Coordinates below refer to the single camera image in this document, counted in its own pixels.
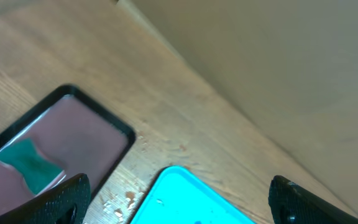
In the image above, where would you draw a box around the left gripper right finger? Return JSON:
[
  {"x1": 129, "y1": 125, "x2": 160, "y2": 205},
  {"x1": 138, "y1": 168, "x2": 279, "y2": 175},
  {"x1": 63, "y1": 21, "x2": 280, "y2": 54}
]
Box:
[{"x1": 268, "y1": 175, "x2": 358, "y2": 224}]

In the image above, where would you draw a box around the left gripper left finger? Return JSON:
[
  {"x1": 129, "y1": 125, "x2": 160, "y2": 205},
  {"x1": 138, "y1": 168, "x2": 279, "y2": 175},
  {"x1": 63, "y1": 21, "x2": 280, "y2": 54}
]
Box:
[{"x1": 0, "y1": 174, "x2": 91, "y2": 224}]

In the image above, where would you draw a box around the green and pink sponge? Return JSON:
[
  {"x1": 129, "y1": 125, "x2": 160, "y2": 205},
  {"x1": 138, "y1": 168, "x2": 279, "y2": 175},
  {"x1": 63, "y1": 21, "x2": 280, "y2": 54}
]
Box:
[{"x1": 0, "y1": 139, "x2": 66, "y2": 195}]

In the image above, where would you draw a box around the black tray with red liquid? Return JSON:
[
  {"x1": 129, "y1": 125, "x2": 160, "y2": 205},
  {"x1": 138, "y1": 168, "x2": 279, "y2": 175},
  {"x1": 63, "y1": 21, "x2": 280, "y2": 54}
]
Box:
[{"x1": 0, "y1": 85, "x2": 135, "y2": 215}]

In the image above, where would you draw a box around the teal plastic serving tray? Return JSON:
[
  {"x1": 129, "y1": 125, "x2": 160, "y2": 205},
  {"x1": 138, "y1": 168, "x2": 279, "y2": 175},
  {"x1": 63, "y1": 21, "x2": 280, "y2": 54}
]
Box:
[{"x1": 130, "y1": 166, "x2": 254, "y2": 224}]

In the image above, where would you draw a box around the brown cardboard backdrop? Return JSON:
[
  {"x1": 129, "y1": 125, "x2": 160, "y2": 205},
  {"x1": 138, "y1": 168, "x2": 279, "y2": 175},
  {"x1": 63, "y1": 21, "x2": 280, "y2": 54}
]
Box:
[{"x1": 121, "y1": 0, "x2": 358, "y2": 214}]

